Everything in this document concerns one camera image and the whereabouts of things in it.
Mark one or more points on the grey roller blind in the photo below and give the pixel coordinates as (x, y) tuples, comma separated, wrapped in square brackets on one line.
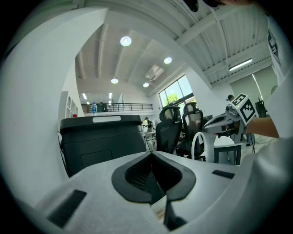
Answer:
[(254, 88)]

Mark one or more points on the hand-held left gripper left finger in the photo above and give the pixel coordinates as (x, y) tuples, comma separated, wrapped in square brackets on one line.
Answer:
[(98, 205)]

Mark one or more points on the long tube ceiling light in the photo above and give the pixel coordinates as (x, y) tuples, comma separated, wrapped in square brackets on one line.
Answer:
[(240, 65)]

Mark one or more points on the round ceiling lamp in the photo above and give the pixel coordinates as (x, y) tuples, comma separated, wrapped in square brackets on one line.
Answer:
[(167, 60), (126, 41), (146, 84), (114, 80)]

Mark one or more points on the large window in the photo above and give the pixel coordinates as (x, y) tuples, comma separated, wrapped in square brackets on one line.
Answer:
[(175, 92)]

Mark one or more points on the ceiling air conditioner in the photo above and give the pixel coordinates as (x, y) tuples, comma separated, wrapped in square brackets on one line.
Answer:
[(155, 72)]

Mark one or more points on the clear plastic water bottle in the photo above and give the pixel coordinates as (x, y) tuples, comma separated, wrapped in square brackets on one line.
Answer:
[(94, 109)]

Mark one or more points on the person's white printed shirt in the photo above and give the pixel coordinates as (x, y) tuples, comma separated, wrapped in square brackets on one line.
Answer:
[(283, 102)]

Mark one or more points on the black equipment stand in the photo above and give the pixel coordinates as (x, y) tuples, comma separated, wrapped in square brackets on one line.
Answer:
[(261, 108)]

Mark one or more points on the black mesh office chair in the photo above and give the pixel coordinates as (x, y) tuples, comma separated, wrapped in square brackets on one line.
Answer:
[(194, 123), (168, 130)]

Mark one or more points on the black lidded storage box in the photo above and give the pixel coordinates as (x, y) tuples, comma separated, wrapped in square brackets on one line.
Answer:
[(103, 141)]

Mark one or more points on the white table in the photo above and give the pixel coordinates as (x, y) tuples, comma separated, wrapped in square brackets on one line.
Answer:
[(225, 145)]

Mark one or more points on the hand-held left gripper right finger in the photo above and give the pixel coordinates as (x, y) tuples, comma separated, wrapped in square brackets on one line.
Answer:
[(206, 182)]

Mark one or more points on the black balcony railing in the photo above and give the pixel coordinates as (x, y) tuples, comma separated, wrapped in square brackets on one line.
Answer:
[(128, 107)]

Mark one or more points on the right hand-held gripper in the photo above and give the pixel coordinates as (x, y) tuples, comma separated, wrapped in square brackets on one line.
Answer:
[(246, 109)]

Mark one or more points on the white arched cabinet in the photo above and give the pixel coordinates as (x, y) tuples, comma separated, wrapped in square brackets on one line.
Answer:
[(71, 106)]

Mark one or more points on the person's right forearm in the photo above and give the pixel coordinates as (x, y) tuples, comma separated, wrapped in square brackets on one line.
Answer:
[(263, 126)]

